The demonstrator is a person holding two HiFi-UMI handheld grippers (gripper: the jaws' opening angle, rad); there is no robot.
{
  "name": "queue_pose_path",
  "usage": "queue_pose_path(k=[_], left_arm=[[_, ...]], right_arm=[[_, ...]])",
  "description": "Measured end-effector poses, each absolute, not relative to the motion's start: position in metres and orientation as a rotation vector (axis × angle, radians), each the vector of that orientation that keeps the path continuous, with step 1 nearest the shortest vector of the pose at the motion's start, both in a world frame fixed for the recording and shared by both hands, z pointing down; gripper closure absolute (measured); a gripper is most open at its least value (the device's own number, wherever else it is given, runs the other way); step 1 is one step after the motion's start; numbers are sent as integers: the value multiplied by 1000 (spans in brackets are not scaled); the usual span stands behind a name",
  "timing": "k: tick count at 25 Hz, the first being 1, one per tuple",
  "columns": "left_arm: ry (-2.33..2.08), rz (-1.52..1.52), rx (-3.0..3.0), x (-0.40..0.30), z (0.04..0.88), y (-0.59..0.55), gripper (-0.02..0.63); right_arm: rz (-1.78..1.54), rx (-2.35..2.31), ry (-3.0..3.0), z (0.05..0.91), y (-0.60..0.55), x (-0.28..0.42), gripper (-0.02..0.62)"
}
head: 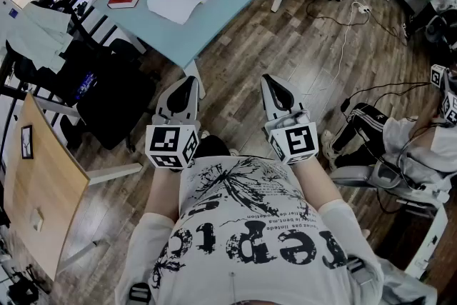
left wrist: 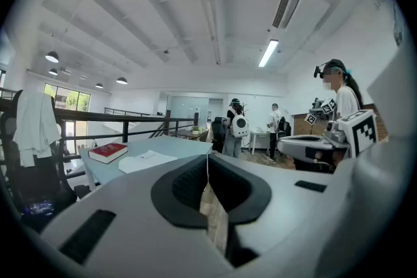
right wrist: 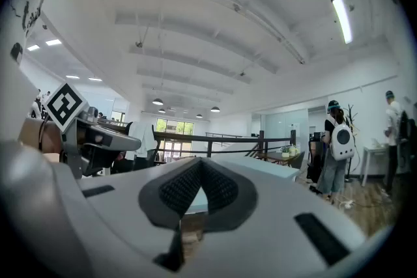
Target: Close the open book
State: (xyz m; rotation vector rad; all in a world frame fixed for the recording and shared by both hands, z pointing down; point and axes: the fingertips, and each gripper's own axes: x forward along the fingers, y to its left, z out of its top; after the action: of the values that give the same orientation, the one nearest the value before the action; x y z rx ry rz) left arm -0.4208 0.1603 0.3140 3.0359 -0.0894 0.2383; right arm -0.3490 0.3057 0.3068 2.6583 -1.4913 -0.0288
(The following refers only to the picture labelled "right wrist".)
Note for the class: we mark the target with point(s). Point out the white side table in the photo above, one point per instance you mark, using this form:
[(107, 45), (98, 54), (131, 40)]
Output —
[(374, 150)]

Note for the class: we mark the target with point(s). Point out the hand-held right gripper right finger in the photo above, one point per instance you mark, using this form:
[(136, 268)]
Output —
[(267, 221)]

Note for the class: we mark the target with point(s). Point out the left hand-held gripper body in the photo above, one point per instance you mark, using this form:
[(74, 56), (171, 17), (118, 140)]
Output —
[(66, 107)]

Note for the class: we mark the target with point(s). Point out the white jacket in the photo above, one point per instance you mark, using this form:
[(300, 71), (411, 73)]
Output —
[(140, 136)]

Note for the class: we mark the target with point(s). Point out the fluorescent tube light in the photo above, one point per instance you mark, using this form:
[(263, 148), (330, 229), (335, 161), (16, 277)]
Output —
[(342, 19)]

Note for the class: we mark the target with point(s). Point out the small wooden table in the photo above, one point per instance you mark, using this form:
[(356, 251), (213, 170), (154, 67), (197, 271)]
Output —
[(277, 159)]

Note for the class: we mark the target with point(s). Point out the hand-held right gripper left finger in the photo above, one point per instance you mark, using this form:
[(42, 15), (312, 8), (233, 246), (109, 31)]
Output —
[(130, 205)]

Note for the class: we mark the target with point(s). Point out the black metal railing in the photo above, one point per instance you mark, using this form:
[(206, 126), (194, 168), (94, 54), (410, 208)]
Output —
[(228, 139)]

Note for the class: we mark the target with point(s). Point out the ceiling panel light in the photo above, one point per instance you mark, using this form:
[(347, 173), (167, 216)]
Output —
[(53, 42), (72, 77), (33, 47), (95, 79)]

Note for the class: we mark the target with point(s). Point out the white round-window backpack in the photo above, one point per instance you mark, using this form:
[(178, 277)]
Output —
[(342, 140)]

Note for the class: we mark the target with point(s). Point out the black office chair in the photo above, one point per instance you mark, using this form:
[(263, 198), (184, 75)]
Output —
[(146, 161)]

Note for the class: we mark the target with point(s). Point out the potted green plant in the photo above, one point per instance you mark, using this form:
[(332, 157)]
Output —
[(285, 150)]

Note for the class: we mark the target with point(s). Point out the person's left forearm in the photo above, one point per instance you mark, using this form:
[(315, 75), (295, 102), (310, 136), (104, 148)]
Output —
[(32, 135)]

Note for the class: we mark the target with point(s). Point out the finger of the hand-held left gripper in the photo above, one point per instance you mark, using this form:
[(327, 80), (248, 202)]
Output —
[(114, 141)]

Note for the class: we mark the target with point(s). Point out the black coat rack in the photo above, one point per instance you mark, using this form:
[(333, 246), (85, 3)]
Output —
[(351, 114)]

